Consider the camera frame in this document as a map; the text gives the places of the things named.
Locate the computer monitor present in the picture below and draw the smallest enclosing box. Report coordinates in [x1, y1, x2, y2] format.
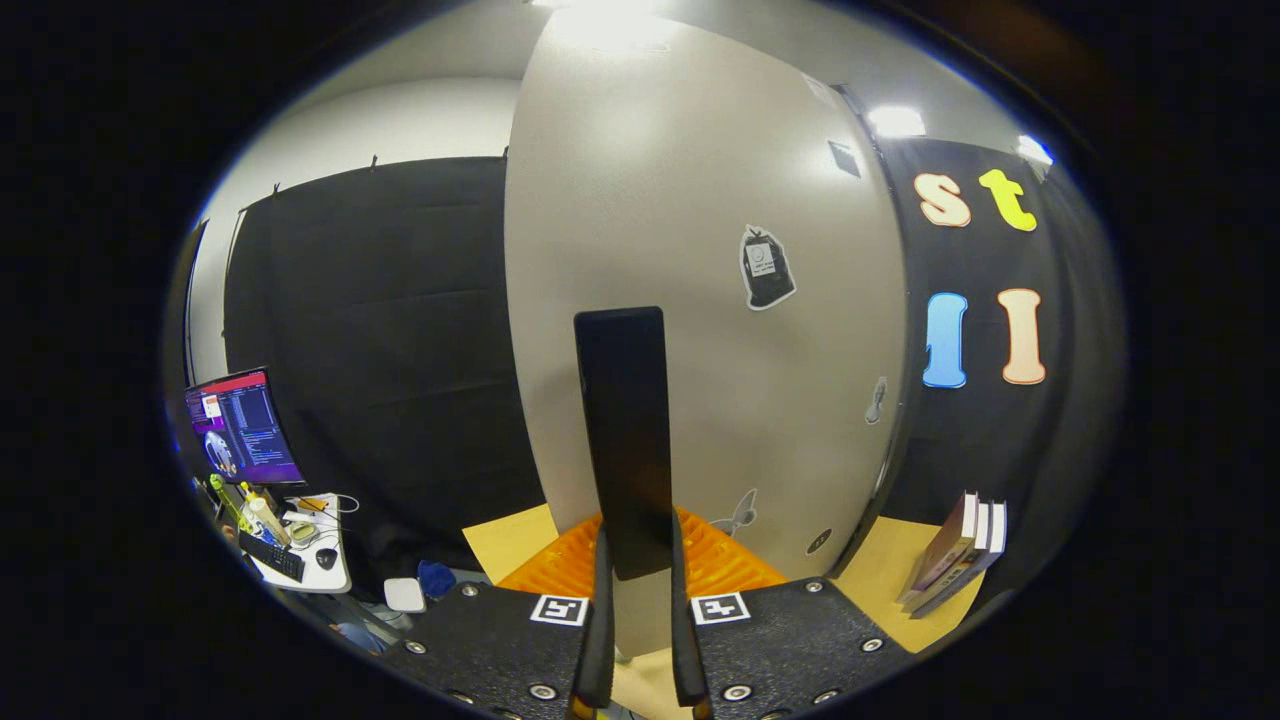
[183, 368, 306, 488]

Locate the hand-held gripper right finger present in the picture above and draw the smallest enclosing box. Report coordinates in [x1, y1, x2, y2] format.
[668, 508, 913, 720]

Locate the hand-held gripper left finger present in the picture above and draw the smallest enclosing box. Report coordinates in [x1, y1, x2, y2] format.
[380, 510, 616, 720]

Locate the pale plastic bottle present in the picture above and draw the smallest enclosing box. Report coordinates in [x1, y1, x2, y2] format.
[247, 495, 291, 546]

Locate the grey cover book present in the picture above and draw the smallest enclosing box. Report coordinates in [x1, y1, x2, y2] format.
[905, 500, 994, 613]

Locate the black keyboard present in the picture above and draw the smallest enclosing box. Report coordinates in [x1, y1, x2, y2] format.
[237, 530, 306, 584]

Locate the small ceiling light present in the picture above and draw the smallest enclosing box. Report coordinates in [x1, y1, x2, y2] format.
[868, 105, 926, 139]

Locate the white desk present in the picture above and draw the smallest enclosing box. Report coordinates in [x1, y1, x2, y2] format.
[195, 480, 353, 596]

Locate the beige cabinet door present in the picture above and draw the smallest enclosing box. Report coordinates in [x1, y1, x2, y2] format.
[503, 10, 911, 661]

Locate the black door handle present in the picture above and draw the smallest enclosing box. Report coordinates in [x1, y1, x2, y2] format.
[573, 306, 674, 582]

